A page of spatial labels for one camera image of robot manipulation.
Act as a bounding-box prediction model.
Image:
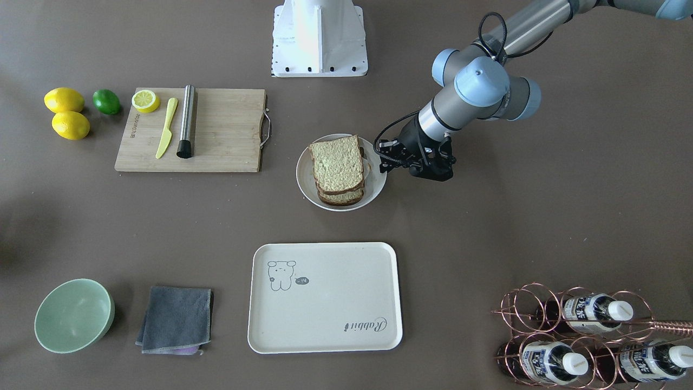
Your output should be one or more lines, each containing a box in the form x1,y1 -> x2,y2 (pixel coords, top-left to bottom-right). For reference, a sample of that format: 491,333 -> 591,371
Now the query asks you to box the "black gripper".
398,114 -> 455,181

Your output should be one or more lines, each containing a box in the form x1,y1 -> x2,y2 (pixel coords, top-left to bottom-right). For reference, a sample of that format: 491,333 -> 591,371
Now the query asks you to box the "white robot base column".
271,1 -> 369,77

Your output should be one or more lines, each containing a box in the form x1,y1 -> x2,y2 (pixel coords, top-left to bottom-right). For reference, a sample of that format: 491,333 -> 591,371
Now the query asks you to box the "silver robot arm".
374,1 -> 691,181

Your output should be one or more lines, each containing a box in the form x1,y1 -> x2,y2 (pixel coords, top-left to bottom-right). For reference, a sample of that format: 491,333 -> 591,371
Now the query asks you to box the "beige serving tray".
247,242 -> 403,354

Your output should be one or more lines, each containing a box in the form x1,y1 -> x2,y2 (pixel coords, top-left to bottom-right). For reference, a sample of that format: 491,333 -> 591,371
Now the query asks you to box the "bottom bread slice with egg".
316,185 -> 365,206

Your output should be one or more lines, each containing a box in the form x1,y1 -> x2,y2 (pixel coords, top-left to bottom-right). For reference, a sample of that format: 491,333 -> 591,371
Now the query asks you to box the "dark drink bottle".
496,341 -> 590,385
532,293 -> 635,335
594,340 -> 692,384

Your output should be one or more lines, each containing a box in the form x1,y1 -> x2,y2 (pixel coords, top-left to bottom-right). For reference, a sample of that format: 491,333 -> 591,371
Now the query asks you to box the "yellow plastic knife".
154,97 -> 178,159

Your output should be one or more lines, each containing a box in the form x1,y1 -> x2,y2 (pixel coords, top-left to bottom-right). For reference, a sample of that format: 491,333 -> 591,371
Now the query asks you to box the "lemon half slice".
131,89 -> 160,113

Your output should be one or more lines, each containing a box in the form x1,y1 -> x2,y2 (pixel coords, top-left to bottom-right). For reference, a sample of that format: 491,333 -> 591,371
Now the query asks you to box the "grey folded cloth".
135,286 -> 213,356

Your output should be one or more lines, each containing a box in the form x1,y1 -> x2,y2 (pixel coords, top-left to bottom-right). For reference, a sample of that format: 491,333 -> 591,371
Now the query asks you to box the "green lime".
92,89 -> 121,115

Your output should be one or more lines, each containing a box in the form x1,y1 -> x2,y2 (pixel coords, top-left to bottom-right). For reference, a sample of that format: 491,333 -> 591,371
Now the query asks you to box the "yellow lemon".
51,111 -> 90,140
43,87 -> 85,114

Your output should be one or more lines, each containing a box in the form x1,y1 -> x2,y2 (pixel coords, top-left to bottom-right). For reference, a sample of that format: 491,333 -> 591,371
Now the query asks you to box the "green bowl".
34,278 -> 115,354

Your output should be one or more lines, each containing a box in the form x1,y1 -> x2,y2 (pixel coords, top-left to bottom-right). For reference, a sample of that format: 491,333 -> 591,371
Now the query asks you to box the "copper wire bottle rack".
495,282 -> 691,389

